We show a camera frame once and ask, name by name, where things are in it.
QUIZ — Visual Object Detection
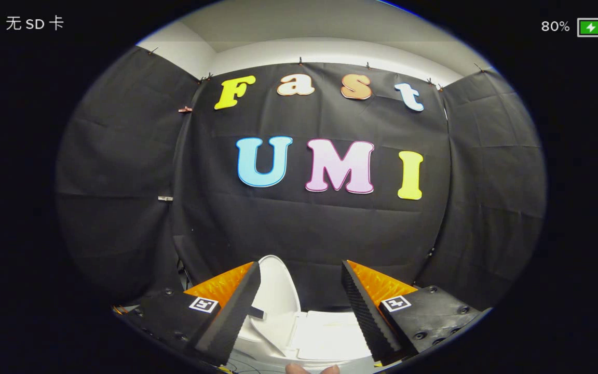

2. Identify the white toilet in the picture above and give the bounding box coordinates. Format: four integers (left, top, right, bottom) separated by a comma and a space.
234, 306, 375, 364

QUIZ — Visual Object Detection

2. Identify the white toilet lid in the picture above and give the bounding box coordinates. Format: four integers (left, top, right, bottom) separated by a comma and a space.
250, 255, 301, 336

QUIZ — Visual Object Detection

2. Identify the black backdrop cloth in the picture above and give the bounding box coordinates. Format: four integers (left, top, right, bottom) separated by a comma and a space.
55, 46, 547, 312

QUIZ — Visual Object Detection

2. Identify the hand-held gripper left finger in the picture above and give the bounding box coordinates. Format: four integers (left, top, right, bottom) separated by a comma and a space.
115, 261, 262, 367

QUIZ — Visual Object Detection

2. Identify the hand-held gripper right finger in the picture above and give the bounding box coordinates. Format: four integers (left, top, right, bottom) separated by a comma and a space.
341, 260, 486, 364

